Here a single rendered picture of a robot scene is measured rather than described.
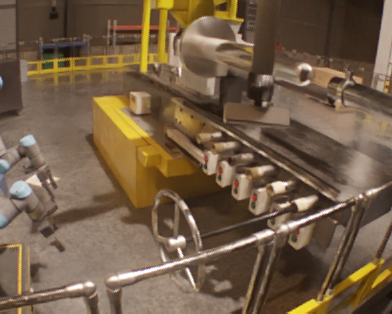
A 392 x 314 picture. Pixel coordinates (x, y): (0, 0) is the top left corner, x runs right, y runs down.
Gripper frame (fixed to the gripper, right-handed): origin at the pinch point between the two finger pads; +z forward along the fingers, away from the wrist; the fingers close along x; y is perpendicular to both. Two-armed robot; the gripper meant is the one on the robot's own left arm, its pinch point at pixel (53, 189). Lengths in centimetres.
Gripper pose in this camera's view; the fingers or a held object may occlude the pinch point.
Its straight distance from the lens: 176.8
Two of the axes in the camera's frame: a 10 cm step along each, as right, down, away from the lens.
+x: -2.8, -3.1, 9.1
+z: 3.5, 8.5, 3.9
